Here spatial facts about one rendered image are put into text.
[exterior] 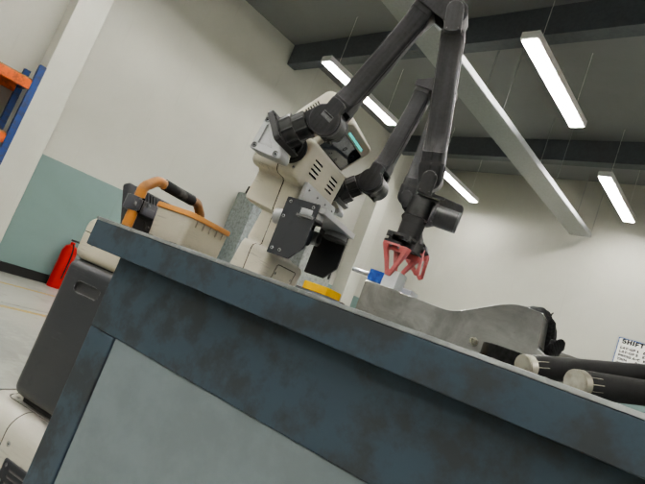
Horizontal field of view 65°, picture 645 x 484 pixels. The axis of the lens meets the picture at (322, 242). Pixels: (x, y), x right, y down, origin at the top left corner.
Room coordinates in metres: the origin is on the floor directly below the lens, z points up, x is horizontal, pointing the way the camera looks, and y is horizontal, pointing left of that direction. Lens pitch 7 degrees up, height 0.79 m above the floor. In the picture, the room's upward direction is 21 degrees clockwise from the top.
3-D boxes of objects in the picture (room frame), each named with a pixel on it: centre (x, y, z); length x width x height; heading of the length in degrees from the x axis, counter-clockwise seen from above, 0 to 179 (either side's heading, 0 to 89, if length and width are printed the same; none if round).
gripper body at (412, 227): (1.20, -0.19, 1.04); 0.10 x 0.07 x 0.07; 147
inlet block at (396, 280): (1.22, -0.15, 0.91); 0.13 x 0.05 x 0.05; 57
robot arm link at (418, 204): (1.19, -0.19, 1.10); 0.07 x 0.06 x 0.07; 75
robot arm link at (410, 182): (1.57, -0.21, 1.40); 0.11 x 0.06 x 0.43; 155
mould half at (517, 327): (1.11, -0.40, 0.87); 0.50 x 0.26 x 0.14; 56
